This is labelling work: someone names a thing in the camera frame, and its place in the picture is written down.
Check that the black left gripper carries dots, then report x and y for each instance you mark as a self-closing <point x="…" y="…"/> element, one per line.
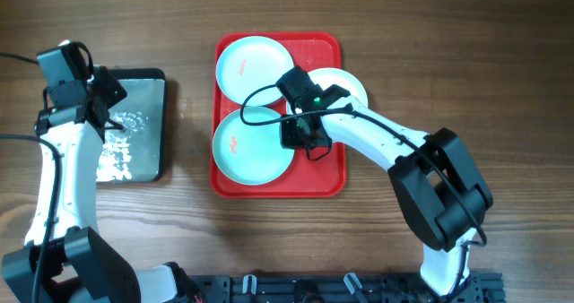
<point x="117" y="92"/>

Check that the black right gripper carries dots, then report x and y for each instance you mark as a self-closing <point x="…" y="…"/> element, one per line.
<point x="288" y="140"/>

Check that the white plate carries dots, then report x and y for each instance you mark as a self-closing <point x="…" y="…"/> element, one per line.
<point x="326" y="77"/>

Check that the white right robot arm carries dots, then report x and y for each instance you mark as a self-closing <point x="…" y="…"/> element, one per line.
<point x="441" y="193"/>

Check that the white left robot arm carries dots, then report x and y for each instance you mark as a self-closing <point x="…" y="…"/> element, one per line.
<point x="64" y="258"/>

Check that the red plastic tray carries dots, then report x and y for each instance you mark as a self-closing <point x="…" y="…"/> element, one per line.
<point x="304" y="178"/>

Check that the black metal-lined tray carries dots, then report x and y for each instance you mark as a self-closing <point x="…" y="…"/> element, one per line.
<point x="134" y="153"/>

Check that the light blue plate with stain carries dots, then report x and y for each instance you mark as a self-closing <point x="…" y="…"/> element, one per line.
<point x="249" y="64"/>

